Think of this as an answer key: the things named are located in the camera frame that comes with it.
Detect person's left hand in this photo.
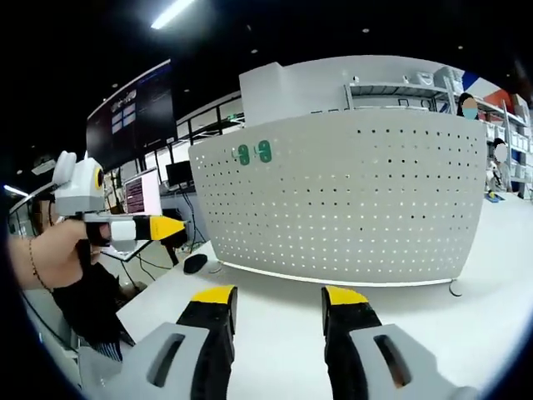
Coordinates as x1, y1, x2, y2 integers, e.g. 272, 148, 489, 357
29, 218, 103, 292

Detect large dark wall display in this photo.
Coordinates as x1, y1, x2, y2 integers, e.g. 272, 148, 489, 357
85, 57, 178, 172

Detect grey metal storage shelf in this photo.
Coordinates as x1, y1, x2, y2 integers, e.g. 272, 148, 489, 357
343, 78, 463, 116

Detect white perforated mounting plate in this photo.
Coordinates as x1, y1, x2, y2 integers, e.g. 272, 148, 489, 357
187, 111, 488, 298

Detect computer monitor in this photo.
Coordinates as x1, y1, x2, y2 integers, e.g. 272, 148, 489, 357
123, 166, 163, 218

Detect person's striped shirt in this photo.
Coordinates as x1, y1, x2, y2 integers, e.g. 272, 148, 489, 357
89, 339, 124, 363

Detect black round speaker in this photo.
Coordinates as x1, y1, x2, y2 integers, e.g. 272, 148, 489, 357
182, 253, 209, 275

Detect black laptop stand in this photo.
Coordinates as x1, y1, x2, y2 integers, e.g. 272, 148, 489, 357
164, 239, 181, 268

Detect person's black garment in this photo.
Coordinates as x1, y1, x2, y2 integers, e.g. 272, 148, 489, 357
52, 249, 138, 355

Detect storage shelf with white boxes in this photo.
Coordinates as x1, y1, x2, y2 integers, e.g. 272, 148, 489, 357
474, 95, 533, 197

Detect ceiling light strip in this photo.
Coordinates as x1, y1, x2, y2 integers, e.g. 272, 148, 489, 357
149, 0, 197, 30

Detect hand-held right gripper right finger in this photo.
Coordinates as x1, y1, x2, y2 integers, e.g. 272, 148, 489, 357
321, 284, 480, 400

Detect thin beaded bracelet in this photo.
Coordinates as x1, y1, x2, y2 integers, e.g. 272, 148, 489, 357
27, 237, 54, 293

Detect black desk monitor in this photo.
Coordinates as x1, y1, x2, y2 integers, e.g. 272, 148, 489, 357
165, 160, 193, 188

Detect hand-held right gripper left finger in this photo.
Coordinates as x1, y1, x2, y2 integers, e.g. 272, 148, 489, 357
132, 285, 239, 400

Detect black floor cables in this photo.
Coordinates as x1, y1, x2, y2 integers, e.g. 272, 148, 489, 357
124, 245, 176, 284

